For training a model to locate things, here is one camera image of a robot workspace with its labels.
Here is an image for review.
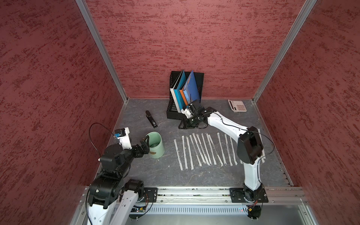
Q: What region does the green cup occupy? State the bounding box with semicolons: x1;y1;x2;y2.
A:
147;132;165;159

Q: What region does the thirteenth straw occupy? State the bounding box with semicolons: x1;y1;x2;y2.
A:
190;135;202;167

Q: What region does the fifteenth straw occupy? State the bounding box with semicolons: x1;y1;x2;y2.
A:
182;136;188;170

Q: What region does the fourteenth straw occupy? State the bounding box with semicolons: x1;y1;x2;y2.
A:
186;136;194;170

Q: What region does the sixteenth straw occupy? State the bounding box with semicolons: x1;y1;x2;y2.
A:
192;133;206;164

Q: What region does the twelfth straw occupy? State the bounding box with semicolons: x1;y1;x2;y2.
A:
262;150;266;163

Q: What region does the seventeenth straw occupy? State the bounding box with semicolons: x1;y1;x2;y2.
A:
174;139;183;171

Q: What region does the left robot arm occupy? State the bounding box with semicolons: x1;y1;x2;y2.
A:
86;136;150;225

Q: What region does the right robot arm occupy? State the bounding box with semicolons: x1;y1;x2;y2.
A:
179;100;263;203

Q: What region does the black stapler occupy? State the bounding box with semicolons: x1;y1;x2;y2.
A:
145;110;158;128

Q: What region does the blue folder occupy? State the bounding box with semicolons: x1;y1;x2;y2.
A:
182;71;201;104

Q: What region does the orange book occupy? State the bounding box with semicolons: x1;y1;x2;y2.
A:
180;89;188;106

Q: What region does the teal book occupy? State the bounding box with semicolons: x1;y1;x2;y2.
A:
173;70;186;113

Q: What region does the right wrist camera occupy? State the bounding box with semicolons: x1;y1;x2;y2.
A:
181;106;194;119

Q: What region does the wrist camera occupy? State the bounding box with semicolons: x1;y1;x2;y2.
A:
181;106;194;119
114;127;132;150

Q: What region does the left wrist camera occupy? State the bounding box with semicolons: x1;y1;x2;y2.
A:
114;127;132;150

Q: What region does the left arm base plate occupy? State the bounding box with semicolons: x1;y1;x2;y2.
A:
139;187;158;203

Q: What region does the aluminium front rail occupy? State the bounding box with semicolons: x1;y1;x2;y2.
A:
80;185;308;205

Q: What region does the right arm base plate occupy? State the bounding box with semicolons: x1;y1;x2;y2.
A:
229;187;269;203

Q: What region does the left aluminium corner post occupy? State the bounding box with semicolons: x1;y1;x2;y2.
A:
76;0;128;104

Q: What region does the aluminium corner post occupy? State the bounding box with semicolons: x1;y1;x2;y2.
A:
252;0;317;104
76;0;128;104

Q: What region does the right aluminium corner post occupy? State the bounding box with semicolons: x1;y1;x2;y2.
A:
252;0;317;104

